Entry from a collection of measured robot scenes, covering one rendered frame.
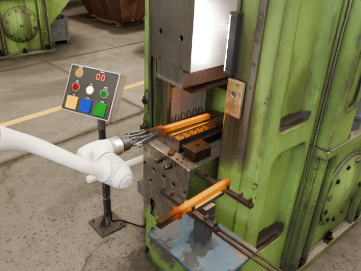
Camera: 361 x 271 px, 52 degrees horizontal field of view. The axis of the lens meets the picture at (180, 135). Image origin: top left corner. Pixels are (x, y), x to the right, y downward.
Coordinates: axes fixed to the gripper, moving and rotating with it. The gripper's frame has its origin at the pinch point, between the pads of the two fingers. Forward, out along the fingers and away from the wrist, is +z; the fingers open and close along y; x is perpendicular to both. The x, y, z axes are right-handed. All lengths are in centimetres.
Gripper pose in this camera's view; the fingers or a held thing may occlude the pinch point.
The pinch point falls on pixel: (154, 132)
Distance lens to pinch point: 185.8
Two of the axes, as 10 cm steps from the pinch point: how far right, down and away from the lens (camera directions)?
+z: 7.6, -2.9, 5.8
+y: 6.5, 3.9, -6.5
